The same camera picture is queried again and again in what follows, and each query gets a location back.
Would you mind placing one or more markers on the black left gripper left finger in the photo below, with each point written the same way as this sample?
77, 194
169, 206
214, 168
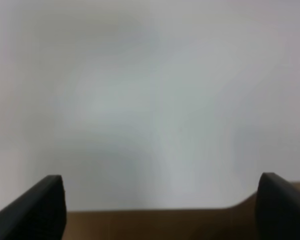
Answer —
38, 214

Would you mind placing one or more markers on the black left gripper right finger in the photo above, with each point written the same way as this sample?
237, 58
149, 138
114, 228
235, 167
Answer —
277, 209

